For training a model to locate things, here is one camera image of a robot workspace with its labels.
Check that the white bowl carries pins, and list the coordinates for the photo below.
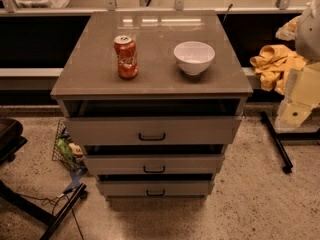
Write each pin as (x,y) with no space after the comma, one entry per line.
(193,57)

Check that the grey bottom drawer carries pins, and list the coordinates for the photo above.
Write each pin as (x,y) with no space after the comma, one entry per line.
(112,189)

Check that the grey drawer cabinet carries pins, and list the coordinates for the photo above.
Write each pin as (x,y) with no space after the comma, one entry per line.
(90,85)

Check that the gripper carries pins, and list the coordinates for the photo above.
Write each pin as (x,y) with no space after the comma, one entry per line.
(309,37)

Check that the yellow crumpled cloth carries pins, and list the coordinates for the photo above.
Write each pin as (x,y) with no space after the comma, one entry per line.
(274,63)

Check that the grey middle drawer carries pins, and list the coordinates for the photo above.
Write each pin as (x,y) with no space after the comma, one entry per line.
(153,164)

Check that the black chair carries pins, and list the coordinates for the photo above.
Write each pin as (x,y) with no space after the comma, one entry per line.
(11,139)

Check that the grey drawer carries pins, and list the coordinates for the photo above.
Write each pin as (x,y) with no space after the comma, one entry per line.
(112,189)
(153,130)
(153,164)

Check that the grey top drawer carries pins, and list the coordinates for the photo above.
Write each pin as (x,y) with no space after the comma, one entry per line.
(153,130)

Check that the red soda can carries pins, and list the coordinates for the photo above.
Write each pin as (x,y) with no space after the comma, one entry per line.
(126,52)

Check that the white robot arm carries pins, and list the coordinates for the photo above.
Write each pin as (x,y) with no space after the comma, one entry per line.
(307,39)

